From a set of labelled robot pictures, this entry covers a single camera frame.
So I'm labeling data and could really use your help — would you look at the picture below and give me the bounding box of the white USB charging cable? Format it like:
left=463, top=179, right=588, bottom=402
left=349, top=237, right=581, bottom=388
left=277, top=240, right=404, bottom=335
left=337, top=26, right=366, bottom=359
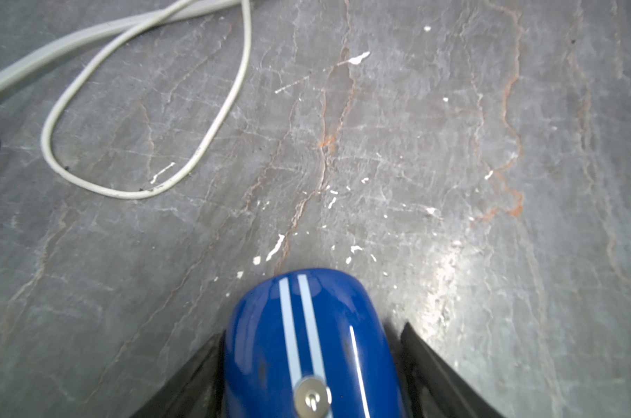
left=40, top=0, right=253, bottom=200

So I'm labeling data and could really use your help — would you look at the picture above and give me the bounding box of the white power strip cord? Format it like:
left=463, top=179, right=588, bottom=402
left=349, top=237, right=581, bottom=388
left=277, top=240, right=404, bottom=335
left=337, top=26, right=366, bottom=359
left=0, top=0, right=243, bottom=104

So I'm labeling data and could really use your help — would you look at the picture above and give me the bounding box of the blue electric shaver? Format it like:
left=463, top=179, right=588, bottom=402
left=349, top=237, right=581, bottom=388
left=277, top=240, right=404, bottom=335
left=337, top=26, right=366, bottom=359
left=223, top=268, right=407, bottom=417

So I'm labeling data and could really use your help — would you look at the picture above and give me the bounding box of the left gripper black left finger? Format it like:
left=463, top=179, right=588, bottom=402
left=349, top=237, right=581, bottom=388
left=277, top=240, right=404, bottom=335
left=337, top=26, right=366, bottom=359
left=131, top=332, right=226, bottom=418

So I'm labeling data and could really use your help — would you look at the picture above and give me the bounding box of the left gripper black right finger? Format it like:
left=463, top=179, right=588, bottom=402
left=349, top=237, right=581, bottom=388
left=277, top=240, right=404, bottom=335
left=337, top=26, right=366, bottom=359
left=398, top=323, right=503, bottom=418

